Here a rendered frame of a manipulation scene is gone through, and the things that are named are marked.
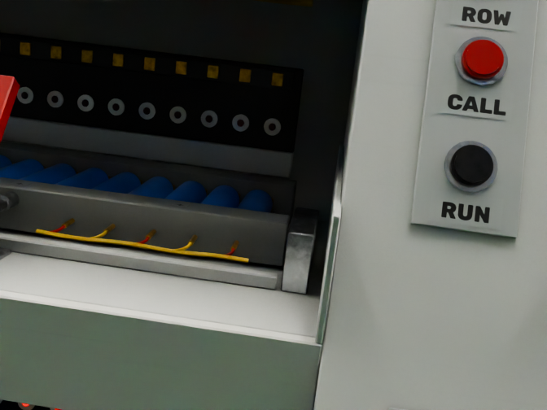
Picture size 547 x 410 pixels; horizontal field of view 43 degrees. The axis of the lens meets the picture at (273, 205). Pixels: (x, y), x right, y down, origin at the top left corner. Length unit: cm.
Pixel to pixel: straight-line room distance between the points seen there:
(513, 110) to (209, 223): 15
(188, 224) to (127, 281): 5
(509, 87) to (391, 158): 5
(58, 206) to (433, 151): 18
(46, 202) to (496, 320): 22
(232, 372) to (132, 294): 6
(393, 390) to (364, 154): 9
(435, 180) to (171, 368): 13
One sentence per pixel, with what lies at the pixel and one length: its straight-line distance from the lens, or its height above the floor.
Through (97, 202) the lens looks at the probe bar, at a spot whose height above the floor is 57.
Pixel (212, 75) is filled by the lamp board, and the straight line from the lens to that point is 44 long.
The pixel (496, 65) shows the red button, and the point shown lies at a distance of 29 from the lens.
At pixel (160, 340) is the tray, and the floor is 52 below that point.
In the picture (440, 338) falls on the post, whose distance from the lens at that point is 27.
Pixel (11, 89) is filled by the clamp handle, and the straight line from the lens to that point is 34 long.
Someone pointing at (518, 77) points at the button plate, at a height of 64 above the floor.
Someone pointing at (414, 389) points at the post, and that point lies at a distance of 27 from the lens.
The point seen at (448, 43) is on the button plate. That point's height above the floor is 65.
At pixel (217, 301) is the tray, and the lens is 29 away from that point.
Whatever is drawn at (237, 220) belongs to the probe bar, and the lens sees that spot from 34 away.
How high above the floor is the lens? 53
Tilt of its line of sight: 9 degrees up
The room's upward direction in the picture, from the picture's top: 8 degrees clockwise
